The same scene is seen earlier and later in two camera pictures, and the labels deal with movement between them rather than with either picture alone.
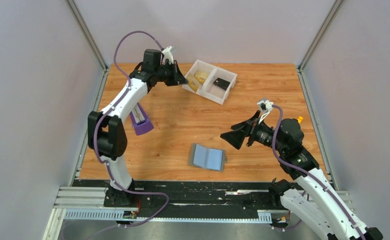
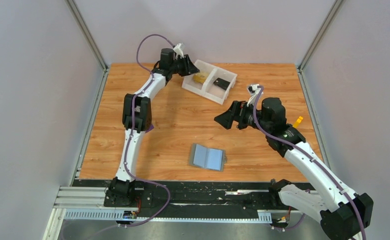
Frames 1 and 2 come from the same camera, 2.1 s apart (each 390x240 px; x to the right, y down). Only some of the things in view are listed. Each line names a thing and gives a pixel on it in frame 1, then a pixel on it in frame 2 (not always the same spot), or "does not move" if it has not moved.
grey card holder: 207,158 does not move
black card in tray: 221,83 does not move
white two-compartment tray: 211,82 does not move
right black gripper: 244,124 → 236,113
